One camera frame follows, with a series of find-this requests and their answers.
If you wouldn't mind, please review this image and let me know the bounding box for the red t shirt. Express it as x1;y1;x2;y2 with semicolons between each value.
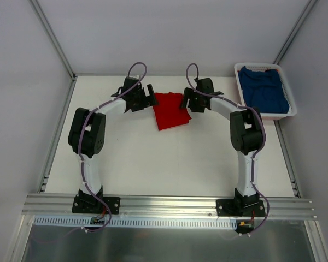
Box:
153;92;191;131

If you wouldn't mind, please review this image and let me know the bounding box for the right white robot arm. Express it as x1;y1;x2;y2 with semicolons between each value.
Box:
180;78;266;217

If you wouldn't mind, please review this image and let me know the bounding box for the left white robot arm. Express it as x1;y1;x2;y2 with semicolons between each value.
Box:
68;76;159;213

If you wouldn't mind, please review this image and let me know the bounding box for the blue t shirt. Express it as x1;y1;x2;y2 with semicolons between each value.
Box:
238;66;290;114

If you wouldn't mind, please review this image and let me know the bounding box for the left aluminium frame post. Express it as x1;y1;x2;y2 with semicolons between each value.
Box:
28;0;76;80

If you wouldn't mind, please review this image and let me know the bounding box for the aluminium frame post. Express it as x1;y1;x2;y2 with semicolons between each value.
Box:
273;0;319;64
28;0;76;80

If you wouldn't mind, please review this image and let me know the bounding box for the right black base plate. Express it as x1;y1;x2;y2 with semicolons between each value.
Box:
216;199;266;217

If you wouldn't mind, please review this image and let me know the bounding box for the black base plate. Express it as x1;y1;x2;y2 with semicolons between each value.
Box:
72;195;121;215
216;199;266;217

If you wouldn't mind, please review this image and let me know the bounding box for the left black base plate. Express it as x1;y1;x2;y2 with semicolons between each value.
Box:
72;195;121;215

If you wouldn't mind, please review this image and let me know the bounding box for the aluminium mounting rail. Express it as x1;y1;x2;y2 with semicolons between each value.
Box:
22;193;318;221

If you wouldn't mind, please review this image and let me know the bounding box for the white slotted cable duct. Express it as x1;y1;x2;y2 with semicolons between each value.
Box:
33;216;237;230

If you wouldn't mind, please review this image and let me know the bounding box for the right aluminium frame post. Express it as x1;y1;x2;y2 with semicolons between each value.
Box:
273;0;319;64

